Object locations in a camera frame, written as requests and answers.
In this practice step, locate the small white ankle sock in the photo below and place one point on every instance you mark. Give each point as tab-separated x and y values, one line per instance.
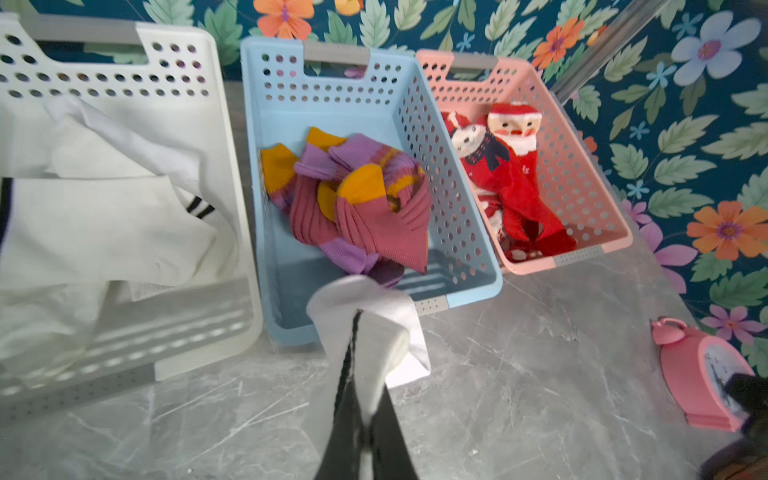
45	327

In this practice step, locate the light blue plastic basket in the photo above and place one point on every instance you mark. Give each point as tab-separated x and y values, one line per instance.
292	86

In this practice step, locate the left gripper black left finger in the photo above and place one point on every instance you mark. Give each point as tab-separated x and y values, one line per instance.
341	458

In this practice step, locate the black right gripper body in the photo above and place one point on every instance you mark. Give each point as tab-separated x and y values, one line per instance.
750	392

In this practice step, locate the pink alarm clock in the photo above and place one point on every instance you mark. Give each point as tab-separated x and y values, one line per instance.
696	367

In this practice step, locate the red santa face sock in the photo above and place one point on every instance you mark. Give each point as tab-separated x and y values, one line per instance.
517	125

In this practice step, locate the plain red sock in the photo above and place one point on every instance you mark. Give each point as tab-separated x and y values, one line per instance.
510	190

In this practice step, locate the white plastic basket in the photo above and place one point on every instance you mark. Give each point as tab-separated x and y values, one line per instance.
160	79

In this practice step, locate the white sock black stripes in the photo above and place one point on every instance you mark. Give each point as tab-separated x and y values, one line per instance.
65	137
371	336

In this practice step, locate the purple striped sock bottom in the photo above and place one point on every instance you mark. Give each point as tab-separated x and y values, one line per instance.
310	227

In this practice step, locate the purple striped sock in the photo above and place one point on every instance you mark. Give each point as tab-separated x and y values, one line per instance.
383	204
278	167
310	227

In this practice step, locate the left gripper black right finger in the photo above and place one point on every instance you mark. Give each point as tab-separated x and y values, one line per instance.
391	459

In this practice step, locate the red white striped santa sock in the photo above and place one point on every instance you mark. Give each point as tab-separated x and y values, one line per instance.
478	149

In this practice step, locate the pink plastic basket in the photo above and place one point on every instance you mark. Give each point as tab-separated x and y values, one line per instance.
568	180

